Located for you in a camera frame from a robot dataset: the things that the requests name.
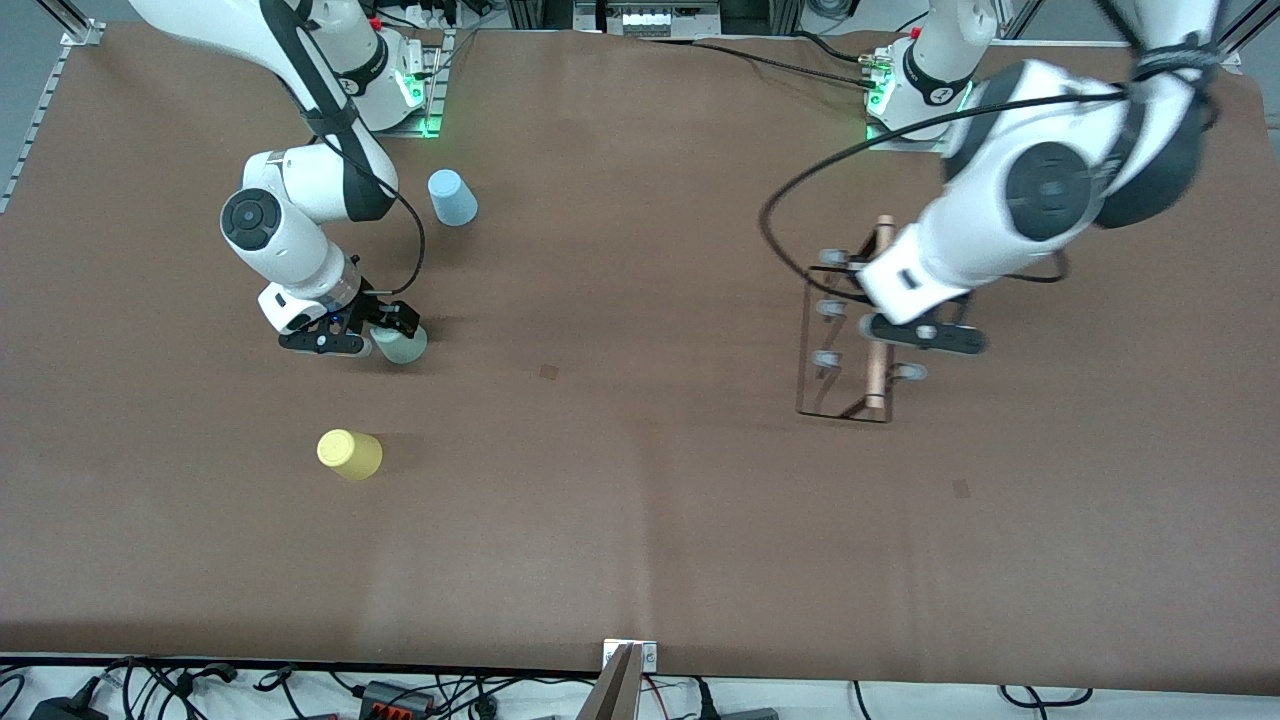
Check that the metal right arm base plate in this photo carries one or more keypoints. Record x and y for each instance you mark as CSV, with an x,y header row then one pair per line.
x,y
432,90

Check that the aluminium frame profile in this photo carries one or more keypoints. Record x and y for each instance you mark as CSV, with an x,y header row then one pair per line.
x,y
1245,40
80,28

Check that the grey power strip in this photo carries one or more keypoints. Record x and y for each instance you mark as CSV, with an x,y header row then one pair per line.
x,y
645,20

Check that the perforated aluminium edge rail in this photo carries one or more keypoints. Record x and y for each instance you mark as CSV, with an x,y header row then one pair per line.
x,y
40,120

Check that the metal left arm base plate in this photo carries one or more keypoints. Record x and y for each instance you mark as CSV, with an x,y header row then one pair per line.
x,y
905,145

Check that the light blue plastic cup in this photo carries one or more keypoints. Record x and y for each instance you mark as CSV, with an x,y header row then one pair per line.
x,y
455,202

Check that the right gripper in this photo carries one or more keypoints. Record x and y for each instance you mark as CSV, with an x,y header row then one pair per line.
x,y
374,309

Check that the small metal bracket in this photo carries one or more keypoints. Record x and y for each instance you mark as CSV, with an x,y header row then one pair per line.
x,y
648,655

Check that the black power adapter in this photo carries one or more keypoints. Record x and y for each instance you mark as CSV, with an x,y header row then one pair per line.
x,y
65,710

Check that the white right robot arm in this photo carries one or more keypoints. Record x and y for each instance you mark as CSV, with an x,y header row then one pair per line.
x,y
290,230

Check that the black orange connector block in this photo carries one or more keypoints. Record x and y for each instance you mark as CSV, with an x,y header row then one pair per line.
x,y
395,697

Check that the white power strip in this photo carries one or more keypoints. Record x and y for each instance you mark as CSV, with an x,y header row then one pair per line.
x,y
430,14

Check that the yellow plastic cup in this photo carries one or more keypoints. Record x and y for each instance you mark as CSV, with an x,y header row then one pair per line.
x,y
350,455

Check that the grey camera stand post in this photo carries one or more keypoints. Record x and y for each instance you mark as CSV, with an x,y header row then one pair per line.
x,y
612,695

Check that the brown table mat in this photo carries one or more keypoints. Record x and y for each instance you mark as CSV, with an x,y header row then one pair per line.
x,y
640,550

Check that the pale green plastic cup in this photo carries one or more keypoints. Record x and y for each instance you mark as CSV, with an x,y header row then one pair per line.
x,y
402,348

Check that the black plug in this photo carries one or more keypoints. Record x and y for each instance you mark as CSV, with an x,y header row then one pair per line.
x,y
703,700

